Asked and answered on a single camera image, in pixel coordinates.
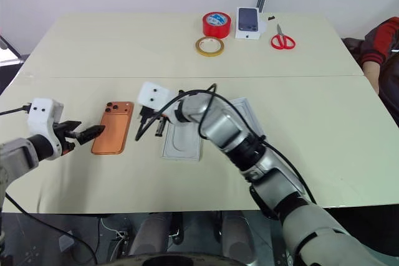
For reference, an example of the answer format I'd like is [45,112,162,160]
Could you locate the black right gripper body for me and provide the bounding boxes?
[139,106,170,123]

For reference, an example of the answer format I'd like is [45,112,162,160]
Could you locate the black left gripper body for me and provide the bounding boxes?
[51,121,78,156]

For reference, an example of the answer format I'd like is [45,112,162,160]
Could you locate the white phone box base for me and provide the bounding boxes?
[160,120,204,163]

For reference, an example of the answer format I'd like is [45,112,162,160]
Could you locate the white phone box lid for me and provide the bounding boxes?
[229,97,266,138]

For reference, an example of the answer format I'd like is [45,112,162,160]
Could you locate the white box with phone print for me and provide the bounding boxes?
[234,6,262,42]

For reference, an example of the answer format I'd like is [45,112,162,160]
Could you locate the bystander bare hand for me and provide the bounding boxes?
[361,60,382,95]

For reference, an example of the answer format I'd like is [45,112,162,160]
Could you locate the orange smartphone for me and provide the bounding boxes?
[90,101,135,156]

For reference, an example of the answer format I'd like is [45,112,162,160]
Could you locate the yellow tape roll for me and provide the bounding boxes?
[195,36,226,59]

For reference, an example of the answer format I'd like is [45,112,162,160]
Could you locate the dark grey side furniture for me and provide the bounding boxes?
[0,34,27,95]

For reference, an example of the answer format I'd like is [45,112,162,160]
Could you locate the red tape roll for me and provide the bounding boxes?
[201,11,232,40]

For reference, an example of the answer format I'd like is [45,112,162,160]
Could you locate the grey rounded shape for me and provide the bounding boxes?
[219,211,257,264]
[128,212,174,258]

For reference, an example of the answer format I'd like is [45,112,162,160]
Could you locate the dark rounded rim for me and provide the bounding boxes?
[108,252,248,266]

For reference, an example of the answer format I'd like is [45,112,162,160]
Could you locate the person in red black jacket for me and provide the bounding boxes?
[341,16,399,131]

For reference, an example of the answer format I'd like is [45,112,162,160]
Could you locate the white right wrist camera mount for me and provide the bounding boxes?
[137,81,178,123]

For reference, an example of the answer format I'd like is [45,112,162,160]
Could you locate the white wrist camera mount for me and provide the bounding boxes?
[27,97,65,159]
[137,81,178,123]

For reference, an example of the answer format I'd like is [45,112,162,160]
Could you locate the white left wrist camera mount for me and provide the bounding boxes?
[27,97,65,159]

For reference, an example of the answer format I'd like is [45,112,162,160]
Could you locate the black cable under table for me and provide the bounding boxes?
[4,192,99,266]

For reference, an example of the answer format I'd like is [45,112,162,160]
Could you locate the white wire bundle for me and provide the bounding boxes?
[99,216,130,258]

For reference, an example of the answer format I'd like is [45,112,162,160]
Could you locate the red handled scissors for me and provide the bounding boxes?
[269,23,297,51]

